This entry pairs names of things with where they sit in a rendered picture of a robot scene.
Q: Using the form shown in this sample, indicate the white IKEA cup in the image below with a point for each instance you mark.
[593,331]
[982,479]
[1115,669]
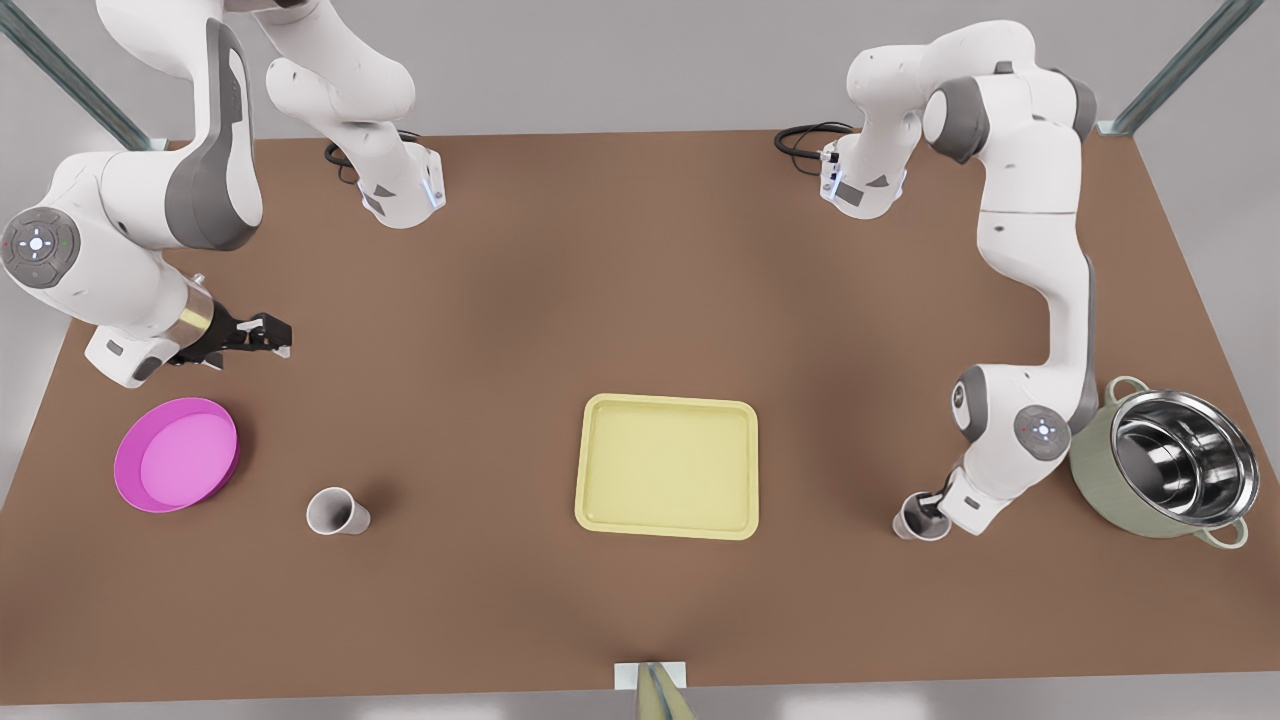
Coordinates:
[912,526]
[333,513]

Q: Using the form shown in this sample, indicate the silver frame post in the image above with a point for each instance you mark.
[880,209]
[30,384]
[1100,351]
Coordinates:
[660,695]
[70,75]
[1180,65]

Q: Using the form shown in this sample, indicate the green pot with steel inside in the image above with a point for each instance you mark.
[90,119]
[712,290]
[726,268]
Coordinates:
[1170,470]

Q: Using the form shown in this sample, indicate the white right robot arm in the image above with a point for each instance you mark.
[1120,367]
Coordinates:
[120,190]

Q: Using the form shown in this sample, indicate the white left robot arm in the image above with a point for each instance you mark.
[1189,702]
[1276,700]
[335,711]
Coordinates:
[1030,230]

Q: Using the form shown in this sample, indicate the pale yellow tray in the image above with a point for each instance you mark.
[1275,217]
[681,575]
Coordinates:
[668,468]

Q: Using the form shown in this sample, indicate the pink bowl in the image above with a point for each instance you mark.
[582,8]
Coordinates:
[178,458]

